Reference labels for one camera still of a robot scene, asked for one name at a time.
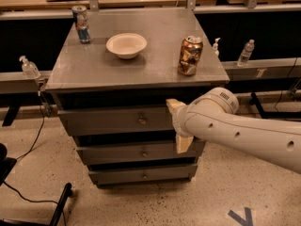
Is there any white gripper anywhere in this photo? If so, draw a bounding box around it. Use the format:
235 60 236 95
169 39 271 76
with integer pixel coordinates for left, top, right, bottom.
166 99 194 153

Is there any grey top drawer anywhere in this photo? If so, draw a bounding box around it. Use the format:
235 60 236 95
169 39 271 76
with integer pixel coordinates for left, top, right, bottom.
58 105 173 136

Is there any grey drawer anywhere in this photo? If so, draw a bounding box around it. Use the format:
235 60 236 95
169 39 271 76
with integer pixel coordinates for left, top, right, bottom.
77 139 205 166
58 105 173 136
89 164 198 186

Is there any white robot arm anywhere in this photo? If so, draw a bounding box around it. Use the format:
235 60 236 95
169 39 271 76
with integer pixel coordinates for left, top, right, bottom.
166 88 301 173

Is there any grey middle drawer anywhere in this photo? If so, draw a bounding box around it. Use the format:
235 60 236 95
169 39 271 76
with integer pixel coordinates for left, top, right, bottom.
77 139 205 166

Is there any grey bottom drawer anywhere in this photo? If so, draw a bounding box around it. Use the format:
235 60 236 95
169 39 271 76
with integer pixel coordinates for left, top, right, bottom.
89 164 198 186

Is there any grey drawer cabinet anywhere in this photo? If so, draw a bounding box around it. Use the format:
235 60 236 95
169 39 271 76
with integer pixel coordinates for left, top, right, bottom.
46 8 229 175

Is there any crushed orange soda can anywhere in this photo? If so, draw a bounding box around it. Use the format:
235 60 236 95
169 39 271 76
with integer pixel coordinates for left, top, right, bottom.
178 36 203 76

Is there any small white pump bottle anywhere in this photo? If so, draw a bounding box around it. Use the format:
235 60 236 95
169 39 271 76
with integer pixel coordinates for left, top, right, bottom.
213 38 221 57

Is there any clear plastic water bottle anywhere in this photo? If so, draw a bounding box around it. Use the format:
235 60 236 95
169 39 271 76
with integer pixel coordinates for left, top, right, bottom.
237 40 255 67

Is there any white paper bowl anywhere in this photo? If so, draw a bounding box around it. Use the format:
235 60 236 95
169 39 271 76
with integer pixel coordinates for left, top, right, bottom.
106 33 148 59

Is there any blue silver energy drink can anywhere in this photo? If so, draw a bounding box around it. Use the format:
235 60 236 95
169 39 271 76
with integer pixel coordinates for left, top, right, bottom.
71 6 90 43

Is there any clear sanitizer pump bottle left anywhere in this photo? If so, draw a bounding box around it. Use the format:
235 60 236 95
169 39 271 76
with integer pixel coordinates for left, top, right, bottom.
19 56 41 79

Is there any black chair base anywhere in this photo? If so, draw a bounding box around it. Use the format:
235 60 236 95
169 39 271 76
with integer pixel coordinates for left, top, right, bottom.
0 143 72 226

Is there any black cable on floor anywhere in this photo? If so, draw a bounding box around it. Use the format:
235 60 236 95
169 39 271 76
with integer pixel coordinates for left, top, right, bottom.
0 104 68 226

